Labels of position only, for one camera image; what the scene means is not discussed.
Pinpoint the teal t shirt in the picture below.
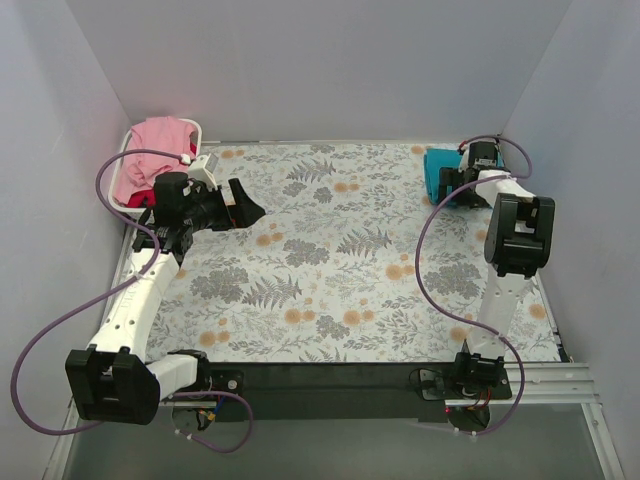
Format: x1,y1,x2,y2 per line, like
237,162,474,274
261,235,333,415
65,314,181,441
423,148,464,205

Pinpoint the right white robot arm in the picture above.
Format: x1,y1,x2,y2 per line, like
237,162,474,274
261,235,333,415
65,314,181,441
429,136,555,359

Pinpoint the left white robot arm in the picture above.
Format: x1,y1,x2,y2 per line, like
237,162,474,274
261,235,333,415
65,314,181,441
65,172,266,425

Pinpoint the red t shirt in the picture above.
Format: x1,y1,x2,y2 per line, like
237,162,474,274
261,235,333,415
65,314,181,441
113,153,187,208

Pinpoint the white laundry basket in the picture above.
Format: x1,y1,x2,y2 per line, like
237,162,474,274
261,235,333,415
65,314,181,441
108,116,202,216

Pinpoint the pink t shirt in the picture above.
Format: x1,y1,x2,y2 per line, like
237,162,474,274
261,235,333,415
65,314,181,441
114,116,199,191

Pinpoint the floral table mat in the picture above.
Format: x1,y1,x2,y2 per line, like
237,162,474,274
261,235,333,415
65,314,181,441
99,140,560,364

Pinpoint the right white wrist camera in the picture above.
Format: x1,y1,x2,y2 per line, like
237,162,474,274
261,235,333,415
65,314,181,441
458,142,476,173

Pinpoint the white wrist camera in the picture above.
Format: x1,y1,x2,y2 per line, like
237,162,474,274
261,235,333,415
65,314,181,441
183,154,218,196
458,142,476,173

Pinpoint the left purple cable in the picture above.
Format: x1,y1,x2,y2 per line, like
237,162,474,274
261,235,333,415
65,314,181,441
10,148,254,454

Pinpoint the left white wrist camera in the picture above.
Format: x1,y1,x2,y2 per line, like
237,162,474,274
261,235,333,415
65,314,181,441
183,154,218,196

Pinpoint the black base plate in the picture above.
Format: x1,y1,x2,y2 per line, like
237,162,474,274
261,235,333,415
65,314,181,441
153,360,512,424

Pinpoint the aluminium rail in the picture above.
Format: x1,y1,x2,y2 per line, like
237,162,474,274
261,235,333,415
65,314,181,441
156,363,596,431

